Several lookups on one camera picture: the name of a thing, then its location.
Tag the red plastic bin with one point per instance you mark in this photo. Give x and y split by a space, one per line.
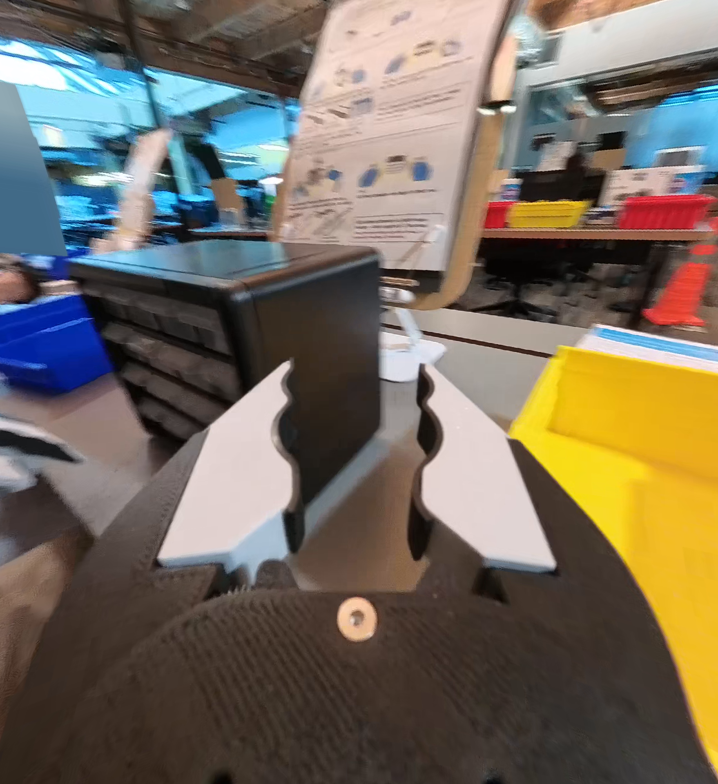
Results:
498 215
665 214

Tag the yellow plastic bin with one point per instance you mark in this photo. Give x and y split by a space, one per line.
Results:
546 215
671 551

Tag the orange traffic cone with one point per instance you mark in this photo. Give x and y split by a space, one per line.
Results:
680 300

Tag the wooden instruction poster board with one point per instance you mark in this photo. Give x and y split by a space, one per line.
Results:
383 153

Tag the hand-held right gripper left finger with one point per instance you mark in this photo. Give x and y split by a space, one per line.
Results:
230 490

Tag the blue plastic bin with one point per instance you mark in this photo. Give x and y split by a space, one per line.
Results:
40 361

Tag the white carton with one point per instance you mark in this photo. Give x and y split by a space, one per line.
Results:
634 187

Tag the array of clear drawers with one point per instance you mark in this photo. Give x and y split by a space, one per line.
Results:
163 361

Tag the black office chair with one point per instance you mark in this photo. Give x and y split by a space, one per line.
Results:
521 275

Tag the wooden work table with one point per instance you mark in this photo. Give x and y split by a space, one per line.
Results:
579 234

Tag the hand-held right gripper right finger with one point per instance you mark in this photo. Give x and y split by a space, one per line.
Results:
487 490

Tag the white blue paper sheet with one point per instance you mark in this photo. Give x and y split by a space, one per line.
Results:
671 349

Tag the black drawer cabinet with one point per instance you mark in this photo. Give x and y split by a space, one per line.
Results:
334 343

